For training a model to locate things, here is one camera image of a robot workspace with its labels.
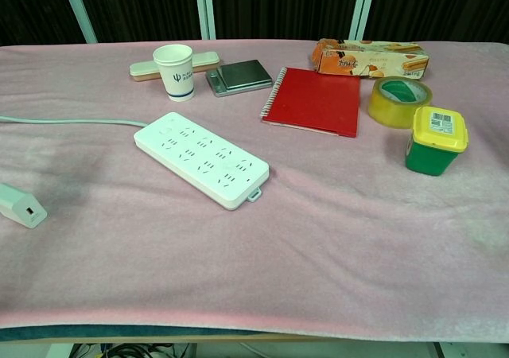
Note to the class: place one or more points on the white power strip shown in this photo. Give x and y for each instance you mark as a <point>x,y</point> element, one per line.
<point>199,159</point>

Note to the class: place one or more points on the white charger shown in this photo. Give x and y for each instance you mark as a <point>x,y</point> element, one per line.
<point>20,207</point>

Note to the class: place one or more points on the red spiral notebook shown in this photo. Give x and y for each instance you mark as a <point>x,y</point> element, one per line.
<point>314,99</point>

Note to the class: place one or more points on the silver digital scale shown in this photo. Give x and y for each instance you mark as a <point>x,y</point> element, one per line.
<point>242,73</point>

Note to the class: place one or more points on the white pink pencil case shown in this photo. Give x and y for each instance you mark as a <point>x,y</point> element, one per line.
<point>207,60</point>

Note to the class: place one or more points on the white paper cup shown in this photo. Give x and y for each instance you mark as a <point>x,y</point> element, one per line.
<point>177,75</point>

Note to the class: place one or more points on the pink tablecloth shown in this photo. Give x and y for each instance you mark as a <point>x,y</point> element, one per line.
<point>159,262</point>

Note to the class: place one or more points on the yellow tape roll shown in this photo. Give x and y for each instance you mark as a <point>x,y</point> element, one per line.
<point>387,109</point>

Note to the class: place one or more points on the orange biscuit box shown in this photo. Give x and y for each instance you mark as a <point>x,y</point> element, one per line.
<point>370,61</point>

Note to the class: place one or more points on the black pleated partition panel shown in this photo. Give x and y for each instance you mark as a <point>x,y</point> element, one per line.
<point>139,8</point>
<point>286,4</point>
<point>437,8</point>
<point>32,8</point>

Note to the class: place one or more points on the green container yellow lid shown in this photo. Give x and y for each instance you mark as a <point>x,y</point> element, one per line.
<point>429,157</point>

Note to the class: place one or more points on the white partition frame post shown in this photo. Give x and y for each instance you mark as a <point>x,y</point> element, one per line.
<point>78,8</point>
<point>362,8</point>
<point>204,8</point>

